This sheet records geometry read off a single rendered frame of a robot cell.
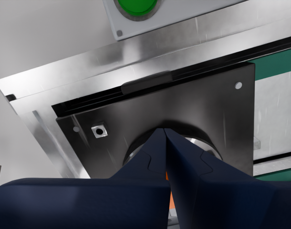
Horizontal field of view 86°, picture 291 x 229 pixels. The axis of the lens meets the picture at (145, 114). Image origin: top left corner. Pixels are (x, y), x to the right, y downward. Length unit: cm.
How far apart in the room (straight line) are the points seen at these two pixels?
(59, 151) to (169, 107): 17
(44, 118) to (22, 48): 15
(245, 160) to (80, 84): 25
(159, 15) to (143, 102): 9
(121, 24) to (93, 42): 12
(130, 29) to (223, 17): 10
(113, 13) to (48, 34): 16
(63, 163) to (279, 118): 35
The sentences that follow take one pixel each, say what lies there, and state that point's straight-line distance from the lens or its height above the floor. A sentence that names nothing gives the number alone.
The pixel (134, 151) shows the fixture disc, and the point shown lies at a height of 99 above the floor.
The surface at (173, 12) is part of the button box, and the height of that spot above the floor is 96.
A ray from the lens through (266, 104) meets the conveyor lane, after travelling 31.
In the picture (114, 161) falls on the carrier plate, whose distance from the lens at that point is 23.
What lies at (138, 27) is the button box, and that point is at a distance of 18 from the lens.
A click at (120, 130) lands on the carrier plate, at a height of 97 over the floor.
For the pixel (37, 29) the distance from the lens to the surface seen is 33.
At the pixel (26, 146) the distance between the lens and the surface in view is 43.
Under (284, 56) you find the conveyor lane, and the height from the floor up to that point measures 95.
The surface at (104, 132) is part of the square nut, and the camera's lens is 19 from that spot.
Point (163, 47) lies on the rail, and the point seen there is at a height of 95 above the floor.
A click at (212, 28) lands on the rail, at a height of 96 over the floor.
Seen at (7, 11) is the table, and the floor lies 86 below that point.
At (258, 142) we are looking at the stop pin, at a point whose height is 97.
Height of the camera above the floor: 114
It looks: 65 degrees down
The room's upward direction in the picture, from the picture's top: 176 degrees clockwise
